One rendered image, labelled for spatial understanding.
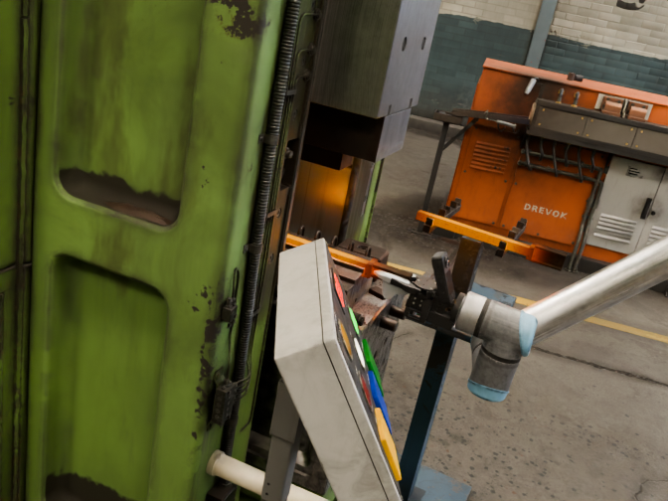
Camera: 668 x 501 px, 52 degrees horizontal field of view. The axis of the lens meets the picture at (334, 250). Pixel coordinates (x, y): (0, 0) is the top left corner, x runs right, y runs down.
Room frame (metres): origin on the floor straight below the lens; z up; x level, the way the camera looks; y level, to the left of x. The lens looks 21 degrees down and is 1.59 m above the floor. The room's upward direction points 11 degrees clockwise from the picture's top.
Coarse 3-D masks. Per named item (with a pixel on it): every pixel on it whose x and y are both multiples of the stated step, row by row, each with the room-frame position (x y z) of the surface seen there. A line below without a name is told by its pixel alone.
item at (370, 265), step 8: (288, 240) 1.52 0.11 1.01; (296, 240) 1.52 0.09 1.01; (304, 240) 1.53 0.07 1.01; (328, 248) 1.51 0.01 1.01; (336, 256) 1.48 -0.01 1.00; (344, 256) 1.48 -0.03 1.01; (352, 256) 1.49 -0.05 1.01; (360, 264) 1.46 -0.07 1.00; (368, 264) 1.45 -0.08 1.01; (376, 264) 1.46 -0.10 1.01; (384, 264) 1.47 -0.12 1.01; (368, 272) 1.45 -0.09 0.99; (392, 272) 1.44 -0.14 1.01; (400, 272) 1.44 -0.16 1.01; (408, 272) 1.45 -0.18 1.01
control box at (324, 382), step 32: (288, 256) 1.02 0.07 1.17; (320, 256) 0.98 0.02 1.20; (288, 288) 0.90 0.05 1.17; (320, 288) 0.87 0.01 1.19; (288, 320) 0.80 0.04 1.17; (320, 320) 0.78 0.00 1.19; (352, 320) 0.98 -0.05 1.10; (288, 352) 0.72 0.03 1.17; (320, 352) 0.72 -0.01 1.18; (352, 352) 0.83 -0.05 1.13; (288, 384) 0.72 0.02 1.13; (320, 384) 0.72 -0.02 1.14; (352, 384) 0.73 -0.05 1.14; (320, 416) 0.72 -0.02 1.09; (352, 416) 0.73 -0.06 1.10; (320, 448) 0.72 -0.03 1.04; (352, 448) 0.73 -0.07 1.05; (352, 480) 0.73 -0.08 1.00; (384, 480) 0.74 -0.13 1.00
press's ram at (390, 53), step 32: (352, 0) 1.33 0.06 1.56; (384, 0) 1.32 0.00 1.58; (416, 0) 1.39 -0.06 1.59; (352, 32) 1.33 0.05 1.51; (384, 32) 1.31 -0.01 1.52; (416, 32) 1.44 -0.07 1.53; (320, 64) 1.35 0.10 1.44; (352, 64) 1.33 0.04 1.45; (384, 64) 1.31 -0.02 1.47; (416, 64) 1.50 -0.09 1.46; (320, 96) 1.34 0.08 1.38; (352, 96) 1.32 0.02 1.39; (384, 96) 1.32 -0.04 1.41; (416, 96) 1.56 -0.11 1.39
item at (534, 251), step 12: (420, 216) 1.84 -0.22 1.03; (432, 216) 1.83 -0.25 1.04; (444, 228) 1.81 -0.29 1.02; (456, 228) 1.80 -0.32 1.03; (468, 228) 1.79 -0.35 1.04; (480, 240) 1.77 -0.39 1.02; (492, 240) 1.76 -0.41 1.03; (504, 240) 1.75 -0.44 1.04; (528, 252) 1.71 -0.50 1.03; (540, 252) 1.72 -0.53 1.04; (552, 252) 1.70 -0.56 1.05; (564, 252) 1.71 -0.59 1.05; (552, 264) 1.70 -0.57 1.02
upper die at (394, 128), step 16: (320, 112) 1.40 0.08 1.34; (336, 112) 1.38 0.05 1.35; (352, 112) 1.37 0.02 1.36; (400, 112) 1.46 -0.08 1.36; (320, 128) 1.39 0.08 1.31; (336, 128) 1.38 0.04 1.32; (352, 128) 1.37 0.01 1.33; (368, 128) 1.36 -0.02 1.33; (384, 128) 1.37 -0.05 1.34; (400, 128) 1.49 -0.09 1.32; (320, 144) 1.39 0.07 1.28; (336, 144) 1.38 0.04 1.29; (352, 144) 1.37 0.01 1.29; (368, 144) 1.36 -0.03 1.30; (384, 144) 1.39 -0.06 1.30; (400, 144) 1.52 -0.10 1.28; (368, 160) 1.36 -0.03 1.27
